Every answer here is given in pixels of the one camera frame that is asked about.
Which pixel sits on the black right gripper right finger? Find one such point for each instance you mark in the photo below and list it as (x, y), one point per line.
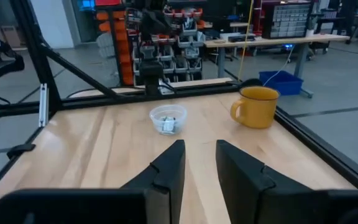
(241, 186)

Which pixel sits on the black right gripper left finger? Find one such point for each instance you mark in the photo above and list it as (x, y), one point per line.
(166, 186)

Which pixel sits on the green white packet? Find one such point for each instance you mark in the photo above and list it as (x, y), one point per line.
(168, 124)

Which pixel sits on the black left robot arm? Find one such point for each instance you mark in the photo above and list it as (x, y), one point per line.
(151, 74)

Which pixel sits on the blue plastic bin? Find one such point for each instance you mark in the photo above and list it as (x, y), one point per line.
(281, 84)

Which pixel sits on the clear plastic bowl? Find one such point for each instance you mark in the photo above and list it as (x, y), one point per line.
(154, 116)

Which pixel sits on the yellow ceramic mug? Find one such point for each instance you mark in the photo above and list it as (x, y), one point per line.
(256, 109)

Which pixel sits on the black round floor disc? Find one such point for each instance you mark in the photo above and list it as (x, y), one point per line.
(253, 81)

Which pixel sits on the rack of small parts bins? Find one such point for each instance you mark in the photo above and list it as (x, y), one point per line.
(185, 46)

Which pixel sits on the wooden workbench grey legs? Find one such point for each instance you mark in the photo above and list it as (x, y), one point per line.
(275, 40)

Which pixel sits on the grey small parts drawer cabinet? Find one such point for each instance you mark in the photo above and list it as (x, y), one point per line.
(287, 20)

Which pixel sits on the black aluminium table frame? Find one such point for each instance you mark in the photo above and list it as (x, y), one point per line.
(197, 90)

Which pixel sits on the silver metal bracket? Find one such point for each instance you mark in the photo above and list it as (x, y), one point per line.
(43, 105)

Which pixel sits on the black frame clip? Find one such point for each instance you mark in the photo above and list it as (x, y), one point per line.
(19, 150)

